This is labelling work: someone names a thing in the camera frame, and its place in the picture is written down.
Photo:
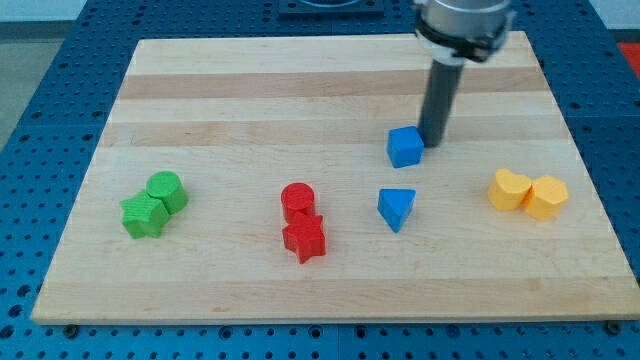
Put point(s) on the silver cylindrical robot end effector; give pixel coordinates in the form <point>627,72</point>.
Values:
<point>454,31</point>

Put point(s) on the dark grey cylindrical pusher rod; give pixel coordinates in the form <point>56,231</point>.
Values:
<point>440,93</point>

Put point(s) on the blue cube block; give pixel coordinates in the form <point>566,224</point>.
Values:
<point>404,146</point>

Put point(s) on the blue triangle block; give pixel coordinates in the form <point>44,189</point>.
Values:
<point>395,206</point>

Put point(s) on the yellow heart block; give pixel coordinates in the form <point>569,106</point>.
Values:
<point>508,189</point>

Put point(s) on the yellow hexagon block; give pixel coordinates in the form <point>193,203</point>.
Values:
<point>546,198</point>

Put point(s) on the red cylinder block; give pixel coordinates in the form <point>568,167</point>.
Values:
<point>297,198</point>

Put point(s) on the red star block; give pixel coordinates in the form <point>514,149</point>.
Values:
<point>305,237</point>

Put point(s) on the light wooden board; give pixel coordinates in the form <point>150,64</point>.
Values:
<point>238,119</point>

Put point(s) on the green cylinder block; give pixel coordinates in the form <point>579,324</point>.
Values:
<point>167,187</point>

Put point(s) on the green star block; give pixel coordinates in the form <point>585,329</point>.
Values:
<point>143,216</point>

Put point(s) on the dark square base plate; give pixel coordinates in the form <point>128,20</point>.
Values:
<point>289,8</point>

